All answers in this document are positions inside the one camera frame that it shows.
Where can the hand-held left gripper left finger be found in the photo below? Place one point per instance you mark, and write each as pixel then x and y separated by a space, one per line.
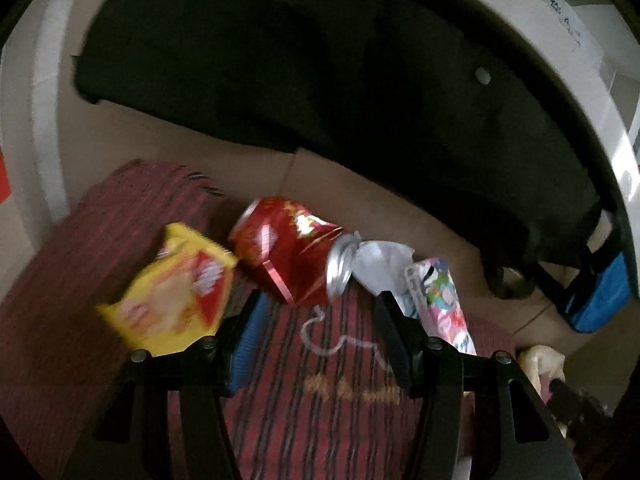
pixel 247 345

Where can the pink printed wrapper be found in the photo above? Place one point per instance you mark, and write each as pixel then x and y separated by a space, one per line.
pixel 442 300

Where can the yellow snack packet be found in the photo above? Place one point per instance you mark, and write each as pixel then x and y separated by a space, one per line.
pixel 165 305

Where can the red snack bag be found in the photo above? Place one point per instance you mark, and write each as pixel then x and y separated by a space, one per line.
pixel 285 260

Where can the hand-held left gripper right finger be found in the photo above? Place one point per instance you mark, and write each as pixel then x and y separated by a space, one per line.
pixel 392 340

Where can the white plastic bag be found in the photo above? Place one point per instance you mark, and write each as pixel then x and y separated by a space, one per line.
pixel 380 265

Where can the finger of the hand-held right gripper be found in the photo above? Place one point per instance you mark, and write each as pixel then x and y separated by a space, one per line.
pixel 575 400

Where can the blue towel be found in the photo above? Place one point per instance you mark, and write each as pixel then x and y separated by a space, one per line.
pixel 602 295

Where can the grey stone counter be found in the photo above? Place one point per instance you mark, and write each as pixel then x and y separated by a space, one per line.
pixel 550 30

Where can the black fabric bag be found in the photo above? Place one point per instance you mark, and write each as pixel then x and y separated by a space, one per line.
pixel 325 85

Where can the red striped table cloth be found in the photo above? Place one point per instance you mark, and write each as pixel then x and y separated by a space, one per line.
pixel 325 385

